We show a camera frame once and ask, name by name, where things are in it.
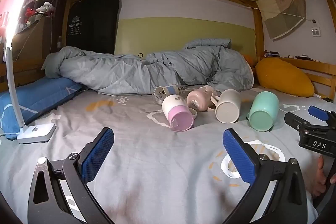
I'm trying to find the white and pink cup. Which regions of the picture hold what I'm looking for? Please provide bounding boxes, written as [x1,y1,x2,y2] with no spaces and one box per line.
[161,94,198,132]

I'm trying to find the grey duvet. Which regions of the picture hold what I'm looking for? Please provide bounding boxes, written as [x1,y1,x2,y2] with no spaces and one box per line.
[41,39,255,95]

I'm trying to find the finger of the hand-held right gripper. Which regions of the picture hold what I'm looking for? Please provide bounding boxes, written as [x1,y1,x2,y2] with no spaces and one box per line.
[285,112,336,135]
[308,105,336,123]

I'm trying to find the white wall socket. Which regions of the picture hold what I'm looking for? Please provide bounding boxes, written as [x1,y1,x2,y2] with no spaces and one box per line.
[311,20,322,37]

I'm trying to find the white desk lamp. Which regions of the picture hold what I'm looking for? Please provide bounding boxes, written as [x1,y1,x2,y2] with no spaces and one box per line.
[0,0,56,144]

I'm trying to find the person's right hand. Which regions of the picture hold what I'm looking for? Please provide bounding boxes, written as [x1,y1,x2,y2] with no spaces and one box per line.
[312,154,336,199]

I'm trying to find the pink cup with handles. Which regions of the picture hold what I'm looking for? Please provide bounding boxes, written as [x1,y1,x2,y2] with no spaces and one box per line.
[186,85,219,112]

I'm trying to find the yellow pillow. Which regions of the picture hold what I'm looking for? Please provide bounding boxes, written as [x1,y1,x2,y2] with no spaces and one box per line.
[255,58,315,97]

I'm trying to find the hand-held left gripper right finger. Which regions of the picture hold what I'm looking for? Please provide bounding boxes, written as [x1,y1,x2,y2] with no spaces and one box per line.
[222,128,308,224]

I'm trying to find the cream white mug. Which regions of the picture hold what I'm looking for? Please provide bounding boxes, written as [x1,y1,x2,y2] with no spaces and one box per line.
[211,89,242,124]

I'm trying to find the blue pillow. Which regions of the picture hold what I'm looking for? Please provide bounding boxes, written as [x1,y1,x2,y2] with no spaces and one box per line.
[0,76,88,140]

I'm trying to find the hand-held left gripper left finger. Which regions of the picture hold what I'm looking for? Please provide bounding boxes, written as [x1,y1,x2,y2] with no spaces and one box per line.
[28,127,115,224]

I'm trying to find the plush toys on shelf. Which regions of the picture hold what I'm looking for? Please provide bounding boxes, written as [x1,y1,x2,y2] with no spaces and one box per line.
[25,0,57,22]

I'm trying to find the black hanging bag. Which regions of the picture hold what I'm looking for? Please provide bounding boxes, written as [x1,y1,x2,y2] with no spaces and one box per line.
[65,0,120,55]

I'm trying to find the clear printed glass cup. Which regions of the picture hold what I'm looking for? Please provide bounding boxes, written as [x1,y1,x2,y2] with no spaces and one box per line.
[152,85,187,104]

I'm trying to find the mint green cup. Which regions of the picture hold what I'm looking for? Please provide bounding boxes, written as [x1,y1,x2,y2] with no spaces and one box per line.
[246,91,280,132]

